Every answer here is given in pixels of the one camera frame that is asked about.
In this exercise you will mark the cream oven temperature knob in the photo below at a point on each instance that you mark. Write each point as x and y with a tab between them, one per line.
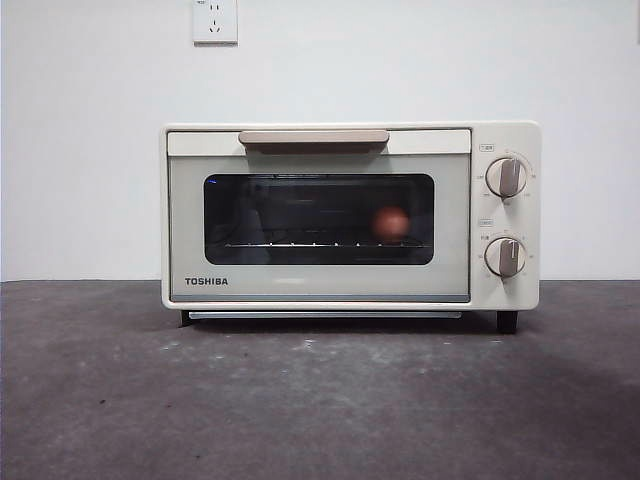
506	177

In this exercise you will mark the metal oven crumb tray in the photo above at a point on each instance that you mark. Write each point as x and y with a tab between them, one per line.
300	314

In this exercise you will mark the black oven foot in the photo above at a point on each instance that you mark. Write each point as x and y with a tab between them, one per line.
185	318
506	321

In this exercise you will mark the white wall power socket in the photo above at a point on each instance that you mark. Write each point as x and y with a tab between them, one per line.
215	22

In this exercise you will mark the brown egg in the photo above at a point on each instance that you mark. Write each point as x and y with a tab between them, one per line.
391	223

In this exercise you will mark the cream oven timer knob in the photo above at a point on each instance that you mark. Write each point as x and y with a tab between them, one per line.
505	257

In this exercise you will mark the cream Toshiba toaster oven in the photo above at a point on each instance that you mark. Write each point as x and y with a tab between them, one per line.
505	215

